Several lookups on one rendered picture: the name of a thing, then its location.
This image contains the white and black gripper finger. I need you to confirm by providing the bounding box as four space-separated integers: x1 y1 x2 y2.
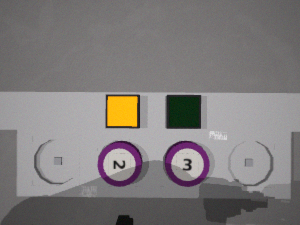
116 215 133 225

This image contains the light grey tray panel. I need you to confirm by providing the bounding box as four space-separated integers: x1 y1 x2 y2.
0 92 300 199

